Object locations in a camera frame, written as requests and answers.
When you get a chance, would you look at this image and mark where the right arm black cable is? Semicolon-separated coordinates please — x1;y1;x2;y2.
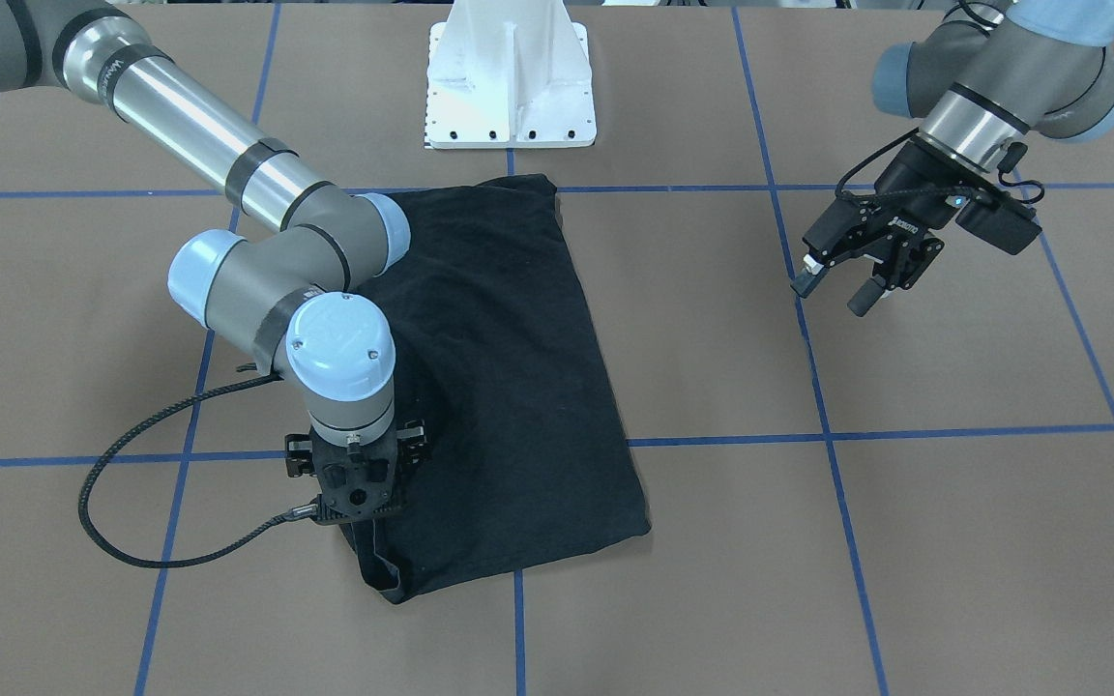
77;372;326;569

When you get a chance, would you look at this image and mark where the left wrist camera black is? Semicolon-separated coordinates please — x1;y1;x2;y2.
956;143;1046;255

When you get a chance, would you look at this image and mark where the black graphic t-shirt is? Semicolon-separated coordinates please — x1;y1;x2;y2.
343;175;651;604

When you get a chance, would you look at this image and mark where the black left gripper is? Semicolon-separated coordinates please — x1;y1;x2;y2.
790;135;976;317

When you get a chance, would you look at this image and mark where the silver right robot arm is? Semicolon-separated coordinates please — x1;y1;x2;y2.
0;1;422;525

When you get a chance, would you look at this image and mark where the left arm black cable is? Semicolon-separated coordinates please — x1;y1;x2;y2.
833;126;993;209

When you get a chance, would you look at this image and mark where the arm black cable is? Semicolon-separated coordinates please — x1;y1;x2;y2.
77;372;326;569
833;126;993;209

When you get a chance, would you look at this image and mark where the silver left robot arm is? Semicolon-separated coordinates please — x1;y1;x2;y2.
791;1;1114;316

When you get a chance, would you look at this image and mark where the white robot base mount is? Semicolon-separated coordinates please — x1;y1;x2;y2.
424;1;598;150

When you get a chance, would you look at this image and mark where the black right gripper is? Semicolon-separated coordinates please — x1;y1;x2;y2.
284;420;429;526

